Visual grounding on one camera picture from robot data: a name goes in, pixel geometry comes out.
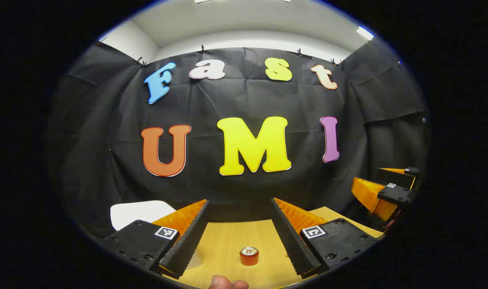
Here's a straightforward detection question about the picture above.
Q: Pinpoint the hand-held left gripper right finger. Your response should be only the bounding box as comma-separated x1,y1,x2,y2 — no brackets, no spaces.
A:
271,197,379,279

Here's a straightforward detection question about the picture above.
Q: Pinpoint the orange pop can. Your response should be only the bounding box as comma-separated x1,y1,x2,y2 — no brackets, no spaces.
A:
239,246,259,266

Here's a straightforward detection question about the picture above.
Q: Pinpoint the black backdrop cloth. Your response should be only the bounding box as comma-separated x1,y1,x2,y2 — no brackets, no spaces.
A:
47,38,431,241

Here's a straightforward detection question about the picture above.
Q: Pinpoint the wooden desktop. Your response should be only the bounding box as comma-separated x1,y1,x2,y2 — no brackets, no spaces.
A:
164,207,385,289

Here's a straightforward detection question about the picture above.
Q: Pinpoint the white desktop garbage bin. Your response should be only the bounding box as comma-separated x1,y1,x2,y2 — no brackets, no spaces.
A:
110,200,177,232

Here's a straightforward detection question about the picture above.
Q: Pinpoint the row of black cloth clips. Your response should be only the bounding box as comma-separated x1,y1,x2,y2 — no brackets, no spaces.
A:
97,37,342,69

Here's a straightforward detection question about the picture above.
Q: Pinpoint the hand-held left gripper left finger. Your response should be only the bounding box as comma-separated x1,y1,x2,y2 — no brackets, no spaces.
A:
101,199,210,280

